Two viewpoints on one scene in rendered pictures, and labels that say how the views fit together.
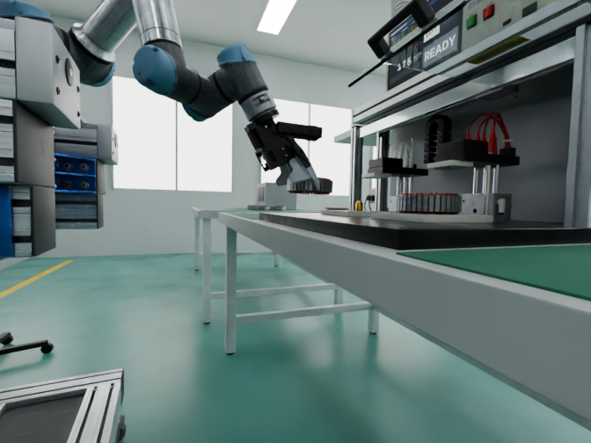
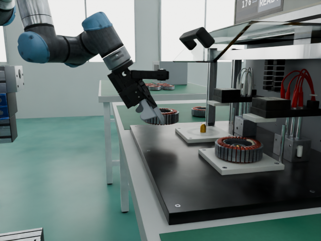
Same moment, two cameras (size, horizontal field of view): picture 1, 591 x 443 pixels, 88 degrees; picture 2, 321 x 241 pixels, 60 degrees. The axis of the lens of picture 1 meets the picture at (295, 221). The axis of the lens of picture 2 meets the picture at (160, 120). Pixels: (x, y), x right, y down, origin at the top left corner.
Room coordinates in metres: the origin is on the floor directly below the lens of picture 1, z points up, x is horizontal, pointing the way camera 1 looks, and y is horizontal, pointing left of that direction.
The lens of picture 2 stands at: (-0.08, -0.15, 1.01)
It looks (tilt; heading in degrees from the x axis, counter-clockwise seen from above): 12 degrees down; 8
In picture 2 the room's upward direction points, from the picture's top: straight up
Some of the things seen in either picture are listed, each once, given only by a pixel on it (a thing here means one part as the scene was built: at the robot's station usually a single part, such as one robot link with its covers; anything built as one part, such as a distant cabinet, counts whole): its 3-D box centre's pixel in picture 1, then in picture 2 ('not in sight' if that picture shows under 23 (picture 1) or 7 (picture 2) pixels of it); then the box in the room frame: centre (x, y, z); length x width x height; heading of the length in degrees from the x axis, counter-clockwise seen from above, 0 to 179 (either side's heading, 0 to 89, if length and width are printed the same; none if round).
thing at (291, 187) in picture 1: (310, 185); (160, 115); (0.76, -0.03, 0.84); 0.11 x 0.11 x 0.04
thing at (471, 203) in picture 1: (484, 206); (291, 146); (0.63, -0.38, 0.80); 0.08 x 0.05 x 0.06; 20
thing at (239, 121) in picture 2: (404, 206); (244, 125); (0.86, -0.30, 0.80); 0.08 x 0.05 x 0.06; 20
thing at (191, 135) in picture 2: (359, 213); (203, 133); (0.81, -0.17, 0.78); 0.15 x 0.15 x 0.01; 20
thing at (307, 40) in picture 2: (497, 85); (309, 44); (0.65, -0.41, 1.05); 0.06 x 0.04 x 0.04; 20
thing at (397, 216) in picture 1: (426, 216); (237, 158); (0.58, -0.25, 0.78); 0.15 x 0.15 x 0.01; 20
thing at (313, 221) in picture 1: (392, 221); (222, 149); (0.70, -0.22, 0.76); 0.64 x 0.47 x 0.02; 20
